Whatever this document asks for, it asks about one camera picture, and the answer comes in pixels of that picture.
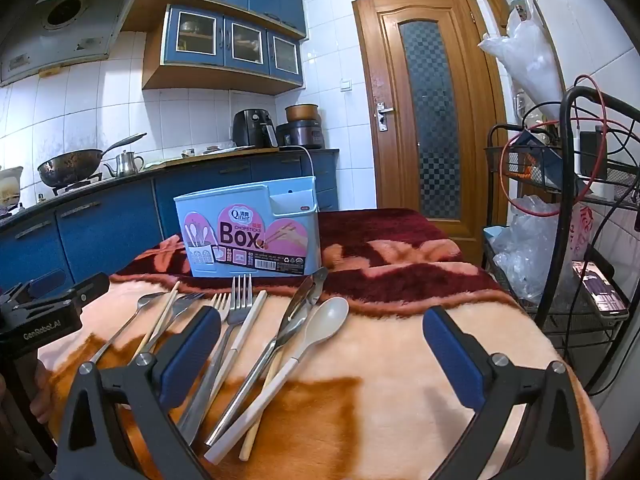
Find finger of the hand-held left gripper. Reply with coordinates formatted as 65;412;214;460
10;269;68;306
30;272;111;318

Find black air fryer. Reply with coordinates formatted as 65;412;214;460
231;108;279;150

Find large steel fork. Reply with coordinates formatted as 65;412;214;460
177;274;254;446

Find red cable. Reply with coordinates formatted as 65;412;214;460
500;75;626;218

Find range hood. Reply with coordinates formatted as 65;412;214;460
0;0;148;88

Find gas stove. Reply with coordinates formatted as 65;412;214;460
50;172;103;196

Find white pot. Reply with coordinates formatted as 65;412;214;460
0;166;24;211

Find beige fork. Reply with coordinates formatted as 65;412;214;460
209;291;232;323

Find rice cooker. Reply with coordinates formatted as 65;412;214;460
276;120;323;150

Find glass-door wall cabinet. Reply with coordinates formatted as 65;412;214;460
141;4;306;96

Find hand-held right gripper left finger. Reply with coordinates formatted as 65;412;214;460
52;305;222;480

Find blue base cabinets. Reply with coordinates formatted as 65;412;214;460
0;148;341;291

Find wooden chopstick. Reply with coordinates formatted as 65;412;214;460
239;350;287;462
131;281;181;361

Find clear plastic bags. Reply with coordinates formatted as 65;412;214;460
492;194;576;306

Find white cable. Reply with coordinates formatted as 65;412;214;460
278;145;318;213

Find white chopstick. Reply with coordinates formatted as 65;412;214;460
215;290;269;381

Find black wire rack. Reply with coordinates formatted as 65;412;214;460
482;85;640;396

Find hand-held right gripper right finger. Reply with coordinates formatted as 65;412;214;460
422;305;598;480

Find black power adapter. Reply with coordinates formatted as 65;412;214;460
580;130;608;181

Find light blue chopsticks box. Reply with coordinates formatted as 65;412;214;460
173;183;322;278

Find pink plastic bag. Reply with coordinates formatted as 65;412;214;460
570;202;601;261

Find brown pot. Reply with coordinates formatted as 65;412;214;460
285;103;321;123

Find blue carton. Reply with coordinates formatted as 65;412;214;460
515;130;576;188

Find printed plush blanket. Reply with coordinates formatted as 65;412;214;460
37;208;611;480

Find person's left hand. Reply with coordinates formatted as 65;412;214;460
29;355;55;418

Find black wok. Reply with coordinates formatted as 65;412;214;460
37;132;148;188

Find steel kettle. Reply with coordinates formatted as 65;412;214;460
102;150;146;178

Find steel spoon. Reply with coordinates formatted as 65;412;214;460
89;291;168;365

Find white plastic bag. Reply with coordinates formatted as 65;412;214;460
477;15;563;121

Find wooden door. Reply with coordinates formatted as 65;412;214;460
352;0;508;263

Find beige spoon with white handle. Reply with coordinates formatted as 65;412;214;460
204;296;350;465

